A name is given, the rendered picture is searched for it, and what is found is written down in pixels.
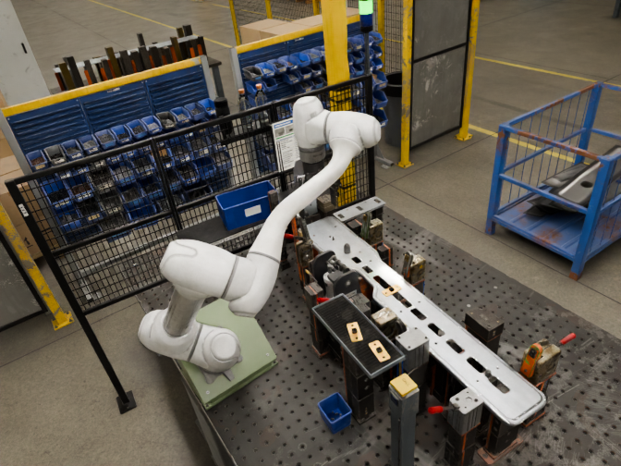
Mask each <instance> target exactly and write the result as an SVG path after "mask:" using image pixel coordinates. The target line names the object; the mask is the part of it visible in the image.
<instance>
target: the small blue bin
mask: <svg viewBox="0 0 621 466"><path fill-rule="evenodd" d="M318 407H319V409H320V413H321V416H322V418H323V420H324V422H325V423H326V425H327V426H328V427H329V429H330V430H331V432H332V433H333V434H336V433H337V432H339V431H341V430H342V429H344V428H346V427H347V426H349V425H350V424H351V412H352V410H351V409H350V407H349V406H348V405H347V403H346V402H345V401H344V399H343V398H342V397H341V395H340V394H339V393H338V392H336V393H334V394H333V395H331V396H329V397H328V398H326V399H323V400H321V401H320V402H318Z"/></svg>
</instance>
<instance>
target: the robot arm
mask: <svg viewBox="0 0 621 466"><path fill-rule="evenodd" d="M293 128H294V133H295V137H296V140H297V142H298V152H299V159H300V160H301V161H302V165H303V171H304V174H303V176H296V184H295V187H294V189H293V192H292V193H291V194H290V195H289V196H288V197H286V198H285V199H284V200H283V201H282V202H280V203H279V204H278V205H277V206H276V207H275V209H274V210H273V211H272V212H271V214H270V215H269V217H268V218H267V220H266V222H265V223H264V225H263V227H262V230H261V232H260V233H259V235H258V237H257V238H256V240H255V241H254V243H253V245H252V246H251V248H250V250H249V253H248V255H247V257H246V258H243V257H239V256H236V255H234V254H232V253H230V252H228V251H225V250H223V249H221V248H218V247H215V246H213V245H210V244H207V243H204V242H201V241H197V240H193V239H177V240H175V241H172V242H170V243H169V245H168V247H167V249H166V251H165V253H164V257H163V259H162V261H161V263H160V270H161V273H162V274H163V276H164V277H165V278H166V279H167V280H168V281H170V282H172V283H173V285H174V286H175V289H174V292H173V295H172V298H171V301H170V304H169V306H168V308H167V309H165V310H156V311H152V312H149V313H147V314H146V315H145V316H144V317H143V319H142V321H141V324H140V328H139V332H138V337H139V339H140V342H141V343H142V344H143V345H144V346H145V347H146V348H148V349H149V350H152V351H154V352H157V353H159V354H162V355H164V356H167V357H171V358H174V359H178V360H182V361H186V362H191V363H194V364H196V365H197V366H198V367H199V369H200V370H201V372H202V374H203V375H204V377H205V381H206V383H207V384H212V383H213V381H214V380H215V379H216V378H217V377H218V376H219V375H221V374H223V375H224V376H225V377H226V378H227V379H228V380H229V381H230V382H231V381H232V380H233V379H234V378H235V377H234V375H233V373H232V371H231V369H230V368H231V367H232V366H233V365H235V364H236V363H239V362H242V360H243V357H242V355H241V354H240V352H241V346H240V342H239V339H238V337H237V335H236V334H235V333H234V332H232V331H231V330H229V329H226V328H223V327H222V326H220V325H219V326H217V327H215V326H210V325H204V324H201V323H198V322H196V320H195V318H196V316H197V314H198V312H199V310H200V308H201V306H202V304H203V302H204V300H205V299H206V298H210V297H211V296H213V297H217V298H220V299H223V300H226V301H229V304H228V308H229V310H230V311H231V312H232V313H233V314H234V315H237V316H241V317H249V318H253V317H254V316H255V315H256V314H257V313H258V312H259V311H260V310H261V309H262V307H263V306H264V304H265V303H266V302H267V300H268V299H269V297H270V295H271V292H272V290H273V288H274V283H275V280H276V278H277V273H278V268H279V264H280V260H281V251H282V245H283V239H284V235H285V231H286V227H287V226H288V224H289V223H290V221H291V220H292V219H293V218H294V217H295V216H296V215H297V214H298V213H299V216H300V217H302V218H303V219H305V211H304V208H305V207H306V206H307V205H308V204H310V203H311V202H312V201H313V200H315V199H316V198H317V197H318V196H319V195H321V194H322V193H323V192H324V191H325V190H327V189H328V188H329V187H330V186H332V187H330V194H331V204H332V205H334V206H337V203H336V196H337V191H338V190H339V188H338V187H339V186H342V183H341V182H340V180H339V178H340V177H341V176H342V175H343V174H344V172H345V171H346V169H347V167H348V165H349V164H350V162H351V160H352V158H353V157H354V156H358V155H359V154H360V152H361V151H363V150H364V149H365V148H371V147H372V146H374V145H376V144H377V143H378V141H379V140H380V139H381V126H380V123H379V122H378V121H377V120H376V118H375V117H373V116H369V115H366V114H362V113H358V112H349V111H339V112H330V111H327V110H324V109H323V105H322V103H321V102H320V101H319V99H318V98H317V97H315V96H307V97H302V98H299V99H298V100H297V101H296V102H295V104H294V107H293ZM325 143H329V145H330V147H331V149H332V150H333V157H332V159H331V161H330V163H329V164H328V165H326V167H324V160H323V158H324V157H325V148H324V144H325ZM304 178H305V180H304V182H303V179H304ZM302 182H303V185H302ZM334 183H335V184H334ZM301 185H302V186H301Z"/></svg>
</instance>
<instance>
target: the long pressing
mask: <svg viewBox="0 0 621 466"><path fill-rule="evenodd" d="M307 228H308V230H309V233H310V238H311V239H312V240H313V243H312V247H313V248H314V249H315V250H316V251H317V252H319V251H328V250H332V251H334V252H335V256H336V258H337V259H339V260H340V261H341V263H344V264H345V265H346V266H348V267H349V268H350V269H352V270H354V271H356V272H357V273H358V274H359V275H360V276H361V277H362V278H363V279H364V280H366V281H367V282H368V283H369V284H370V285H371V286H372V287H373V293H372V300H373V301H374V302H375V303H376V304H377V305H378V306H379V307H380V308H381V309H383V308H385V307H389V308H390V309H391V310H393V312H395V313H396V314H397V316H398V319H399V318H401V319H402V320H403V321H404V322H405V323H406V324H407V330H409V329H411V328H412V327H414V326H417V327H418V328H419V329H420V330H421V331H422V332H423V333H424V334H425V335H427V336H428V337H429V338H430V348H429V354H430V355H431V356H432V357H433V358H434V359H435V360H436V361H437V362H438V363H440V364H441V365H442V366H443V367H444V368H445V369H446V371H447V372H449V373H450V374H451V375H452V376H453V377H454V378H455V379H456V380H457V381H458V382H459V383H460V384H461V385H462V386H463V387H464V388H467V387H470V388H471V389H472V390H473V391H474V392H475V393H476V394H477V395H478V396H480V397H481V398H482V399H483V406H484V407H485V408H486V409H487V410H488V411H490V412H491V413H492V414H493V415H494V416H495V417H496V418H497V419H498V420H499V421H500V422H501V423H503V424H506V425H509V426H516V425H519V424H521V423H522V422H524V421H525V420H527V419H528V418H529V417H530V416H531V415H533V414H534V413H535V412H537V411H539V410H540V409H541V408H543V407H544V406H545V404H546V397H545V396H544V394H543V393H542V392H541V391H540V390H539V389H538V388H537V387H536V386H534V385H533V384H532V383H531V382H529V381H528V380H527V379H526V378H524V377H523V376H522V375H521V374H519V373H518V372H517V371H516V370H514V369H513V368H512V367H511V366H510V365H508V364H507V363H506V362H505V361H503V360H502V359H501V358H500V357H498V356H497V355H496V354H495V353H494V352H492V351H491V350H490V349H488V348H487V347H486V346H485V345H484V344H482V343H481V342H480V341H479V340H478V339H476V338H475V337H474V336H473V335H472V334H471V333H470V332H469V331H467V330H466V329H465V328H464V327H462V326H461V325H460V324H459V323H457V322H456V321H455V320H454V319H452V318H451V317H450V316H449V315H448V314H446V313H445V312H444V311H442V310H441V309H440V308H439V307H438V306H436V305H435V304H434V303H433V302H431V301H430V300H429V299H428V298H426V297H425V296H424V295H423V294H422V293H420V292H419V291H418V290H417V289H415V288H414V287H413V286H412V285H410V284H409V283H408V282H407V281H406V280H405V279H404V278H403V277H402V276H400V275H399V274H398V273H396V272H395V271H394V270H393V269H392V268H390V267H389V266H388V265H387V264H385V263H384V262H383V261H382V260H381V258H380V256H379V253H378V251H376V250H375V249H374V248H373V247H372V246H371V245H369V244H368V243H367V242H366V241H364V240H363V239H362V238H360V237H359V236H358V235H357V234H355V233H354V232H353V231H352V230H350V229H349V228H348V227H346V226H345V225H344V224H343V223H341V222H340V221H339V220H338V219H337V218H335V217H333V216H327V217H325V218H323V219H320V220H318V221H315V222H313V223H311V224H308V225H307ZM329 236H331V238H329ZM333 237H334V239H335V240H333ZM346 243H348V244H349V245H350V251H351V253H349V254H345V253H344V245H345V244H346ZM360 251H361V252H360ZM354 257H357V258H359V259H360V260H361V263H359V264H356V263H355V262H354V261H353V260H352V258H354ZM370 261H371V262H370ZM364 266H368V267H369V268H370V269H371V270H372V271H373V272H372V273H370V274H367V273H366V272H365V271H364V270H363V269H362V267H364ZM375 276H379V277H380V278H381V279H382V280H383V281H385V282H386V283H387V284H388V285H389V286H390V287H392V286H393V285H395V284H398V285H399V286H400V287H401V288H402V289H400V290H399V291H398V292H396V293H399V294H400V295H401V296H402V297H403V298H404V299H405V300H407V301H408V302H409V303H410V304H411V305H412V306H411V307H409V308H406V307H405V306H404V305H403V304H402V303H401V302H399V301H398V300H397V299H396V298H395V297H394V296H393V294H392V295H390V296H388V297H385V295H384V294H383V293H382V291H383V290H385V288H383V287H382V286H381V285H380V284H379V283H378V282H377V281H375V280H374V279H373V278H374V277H375ZM419 301H420V302H419ZM413 309H417V310H418V311H419V312H421V313H422V314H423V315H424V316H425V317H426V319H425V320H423V321H421V320H420V319H419V318H418V317H416V316H415V315H414V314H413V313H412V312H411V310H413ZM401 312H402V313H401ZM430 324H434V325H436V326H437V327H438V328H439V329H440V330H442V331H443V332H444V335H443V336H441V337H438V336H437V335H436V334H435V333H434V332H433V331H432V330H431V329H430V328H429V327H428V325H430ZM448 340H453V341H454V342H456V343H457V344H458V346H459V347H460V348H462V349H463V350H464V352H463V353H461V354H458V353H457V352H455V351H454V350H453V349H452V348H451V347H450V346H448V345H447V344H446V342H447V341H448ZM435 343H437V344H435ZM469 358H473V359H474V360H476V361H477V362H478V363H479V364H480V365H481V366H483V367H484V368H485V369H486V370H487V369H490V370H491V371H492V376H490V377H489V378H488V377H486V376H485V375H484V373H485V372H483V373H479V372H478V371H477V370H476V369H475V368H474V367H472V366H471V365H470V364H469V363H468V362H467V359H469ZM496 368H499V369H496ZM492 377H495V378H497V379H498V380H499V381H500V382H501V383H502V384H504V385H505V386H506V387H507V388H508V389H509V392H508V393H506V394H503V393H502V392H501V391H500V390H499V389H498V388H496V387H495V386H494V385H493V384H492V383H491V382H490V381H489V379H491V378H492ZM477 380H478V381H479V382H477Z"/></svg>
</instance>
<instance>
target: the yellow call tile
mask: <svg viewBox="0 0 621 466"><path fill-rule="evenodd" d="M390 385H391V386H392V387H393V388H394V389H395V390H396V391H397V392H398V394H399V395H400V396H401V397H404V396H405V395H406V394H408V393H410V392H411V391H413V390H414V389H416V388H417V387H418V386H417V385H416V384H415V383H414V382H413V381H412V380H411V379H410V378H409V376H408V375H407V374H406V373H404V374H401V375H400V376H399V377H397V378H395V379H394V380H392V381H390Z"/></svg>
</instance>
